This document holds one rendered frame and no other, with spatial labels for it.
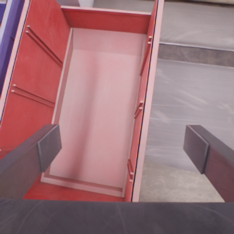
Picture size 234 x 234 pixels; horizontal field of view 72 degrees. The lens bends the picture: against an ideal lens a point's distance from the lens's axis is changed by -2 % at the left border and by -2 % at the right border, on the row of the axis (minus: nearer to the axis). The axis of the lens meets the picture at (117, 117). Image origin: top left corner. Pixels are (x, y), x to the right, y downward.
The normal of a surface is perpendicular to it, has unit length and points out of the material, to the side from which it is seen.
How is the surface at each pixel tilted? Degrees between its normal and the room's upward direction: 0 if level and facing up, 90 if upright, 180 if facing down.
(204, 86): 0
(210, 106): 0
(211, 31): 0
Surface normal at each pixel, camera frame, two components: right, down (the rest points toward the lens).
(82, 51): -0.07, -0.12
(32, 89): 0.98, 0.14
